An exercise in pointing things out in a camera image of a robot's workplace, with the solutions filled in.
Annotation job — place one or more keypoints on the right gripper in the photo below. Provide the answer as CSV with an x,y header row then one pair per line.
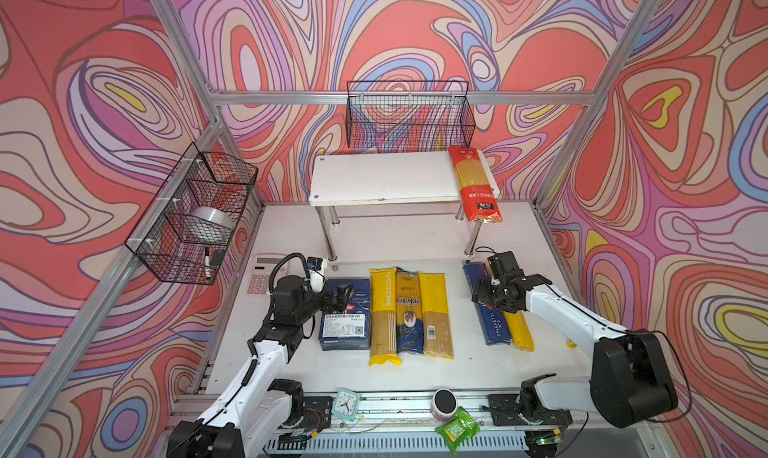
x,y
480,293

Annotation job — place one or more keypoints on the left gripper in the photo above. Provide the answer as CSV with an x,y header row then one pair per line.
x,y
338,301

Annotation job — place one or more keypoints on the blue Barilla pasta box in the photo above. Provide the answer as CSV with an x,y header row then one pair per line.
x,y
350,329

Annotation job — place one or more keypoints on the blue Barilla spaghetti box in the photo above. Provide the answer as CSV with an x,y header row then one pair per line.
x,y
492,322

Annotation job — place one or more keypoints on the yellow narrow spaghetti bag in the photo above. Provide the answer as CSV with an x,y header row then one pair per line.
x,y
519,332

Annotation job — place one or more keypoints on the red spaghetti bag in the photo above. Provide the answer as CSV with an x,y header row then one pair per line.
x,y
478,199

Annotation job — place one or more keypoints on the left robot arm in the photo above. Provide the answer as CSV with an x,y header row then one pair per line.
x,y
258,401

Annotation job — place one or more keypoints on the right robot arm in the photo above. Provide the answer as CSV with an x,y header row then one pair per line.
x,y
629,381

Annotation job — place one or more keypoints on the white two-tier shelf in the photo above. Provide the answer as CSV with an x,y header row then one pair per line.
x,y
391,207

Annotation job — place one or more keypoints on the yellow Pastatime spaghetti bag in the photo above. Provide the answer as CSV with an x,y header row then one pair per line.
x,y
383,348

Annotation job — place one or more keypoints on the blue yellow Ankara spaghetti bag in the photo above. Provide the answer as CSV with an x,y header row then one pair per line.
x,y
409,320

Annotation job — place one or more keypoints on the white pink calculator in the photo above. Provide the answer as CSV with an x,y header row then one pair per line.
x,y
258,273

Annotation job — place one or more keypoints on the yellow clear spaghetti bag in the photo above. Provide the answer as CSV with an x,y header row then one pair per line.
x,y
435,314

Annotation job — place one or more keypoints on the mint alarm clock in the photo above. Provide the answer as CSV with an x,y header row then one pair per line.
x,y
345,405

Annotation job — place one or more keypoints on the black marker pen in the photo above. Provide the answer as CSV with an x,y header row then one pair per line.
x,y
207,264

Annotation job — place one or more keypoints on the green snack packet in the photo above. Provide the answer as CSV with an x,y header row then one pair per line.
x,y
458,430

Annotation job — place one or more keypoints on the silver tape roll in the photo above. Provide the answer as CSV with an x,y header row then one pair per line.
x,y
209,225

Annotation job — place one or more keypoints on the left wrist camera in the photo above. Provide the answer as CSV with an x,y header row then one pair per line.
x,y
316,267

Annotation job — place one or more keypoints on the black wire basket left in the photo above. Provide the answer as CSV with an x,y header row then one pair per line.
x,y
200,178

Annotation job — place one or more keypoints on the black wire basket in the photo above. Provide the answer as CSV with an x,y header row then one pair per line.
x,y
397,116
200,178

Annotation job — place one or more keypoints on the black wire basket back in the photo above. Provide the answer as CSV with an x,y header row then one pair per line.
x,y
397,116

